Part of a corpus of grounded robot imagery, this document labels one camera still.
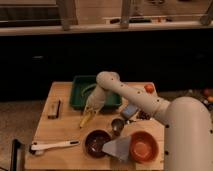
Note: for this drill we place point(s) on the grey cloth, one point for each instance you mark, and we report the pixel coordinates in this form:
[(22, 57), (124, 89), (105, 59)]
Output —
[(118, 148)]

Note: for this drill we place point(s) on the orange bowl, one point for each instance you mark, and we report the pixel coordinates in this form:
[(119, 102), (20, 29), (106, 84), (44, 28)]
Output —
[(143, 147)]

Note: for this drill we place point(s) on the dark brown bowl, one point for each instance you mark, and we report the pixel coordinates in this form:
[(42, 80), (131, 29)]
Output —
[(95, 141)]

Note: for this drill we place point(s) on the dark small object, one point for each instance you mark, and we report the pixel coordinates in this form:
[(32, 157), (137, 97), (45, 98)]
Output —
[(143, 116)]

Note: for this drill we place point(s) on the small metal cup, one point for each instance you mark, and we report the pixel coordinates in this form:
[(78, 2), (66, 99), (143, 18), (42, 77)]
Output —
[(117, 126)]

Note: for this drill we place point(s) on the brown wooden block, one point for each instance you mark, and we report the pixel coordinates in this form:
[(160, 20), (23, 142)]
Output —
[(54, 110)]

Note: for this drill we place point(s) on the green plastic tray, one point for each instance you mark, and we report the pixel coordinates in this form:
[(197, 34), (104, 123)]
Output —
[(82, 87)]

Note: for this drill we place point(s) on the black chair frame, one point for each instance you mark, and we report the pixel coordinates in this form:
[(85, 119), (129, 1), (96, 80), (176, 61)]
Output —
[(17, 156)]

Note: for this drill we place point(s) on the blue grey box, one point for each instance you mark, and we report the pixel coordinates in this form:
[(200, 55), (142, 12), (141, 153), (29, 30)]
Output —
[(129, 111)]

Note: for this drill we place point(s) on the white handled brush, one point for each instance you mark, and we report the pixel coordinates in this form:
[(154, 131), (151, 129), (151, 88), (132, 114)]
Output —
[(39, 148)]

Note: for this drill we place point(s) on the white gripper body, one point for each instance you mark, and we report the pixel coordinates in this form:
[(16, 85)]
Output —
[(96, 100)]

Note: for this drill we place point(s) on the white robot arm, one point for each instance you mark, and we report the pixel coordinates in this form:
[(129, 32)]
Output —
[(188, 125)]

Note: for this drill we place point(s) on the yellow banana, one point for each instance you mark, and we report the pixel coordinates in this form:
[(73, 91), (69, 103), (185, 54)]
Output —
[(86, 118)]

